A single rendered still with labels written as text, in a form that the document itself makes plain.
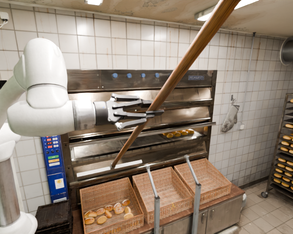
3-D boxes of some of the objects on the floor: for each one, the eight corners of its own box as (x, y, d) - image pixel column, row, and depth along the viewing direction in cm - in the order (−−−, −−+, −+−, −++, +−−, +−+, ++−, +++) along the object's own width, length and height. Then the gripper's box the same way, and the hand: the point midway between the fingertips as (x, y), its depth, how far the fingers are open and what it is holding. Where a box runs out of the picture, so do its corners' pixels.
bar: (82, 280, 177) (69, 180, 147) (184, 234, 226) (190, 153, 196) (85, 319, 149) (69, 206, 119) (201, 257, 198) (210, 166, 169)
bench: (42, 264, 191) (33, 222, 176) (209, 201, 285) (213, 170, 270) (32, 333, 141) (19, 282, 126) (240, 228, 235) (246, 192, 221)
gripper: (89, 98, 59) (151, 95, 69) (96, 142, 53) (163, 132, 63) (90, 85, 53) (158, 83, 63) (98, 133, 47) (172, 123, 57)
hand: (152, 108), depth 61 cm, fingers closed on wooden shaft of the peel, 3 cm apart
